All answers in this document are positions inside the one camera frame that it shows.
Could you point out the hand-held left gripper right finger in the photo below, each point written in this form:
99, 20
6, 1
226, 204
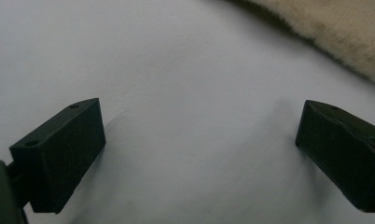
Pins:
344, 155

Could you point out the beige fluffy glove with tag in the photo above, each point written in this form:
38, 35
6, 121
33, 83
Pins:
341, 34

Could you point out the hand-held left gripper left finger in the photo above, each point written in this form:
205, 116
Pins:
61, 158

